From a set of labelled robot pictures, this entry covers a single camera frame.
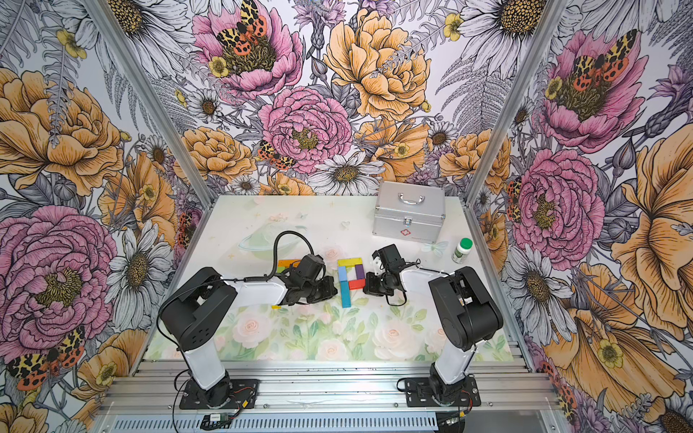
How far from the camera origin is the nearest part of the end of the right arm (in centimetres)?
74

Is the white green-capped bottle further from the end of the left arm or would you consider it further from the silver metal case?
the end of the left arm

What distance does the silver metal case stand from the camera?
101 cm

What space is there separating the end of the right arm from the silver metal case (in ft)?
0.70
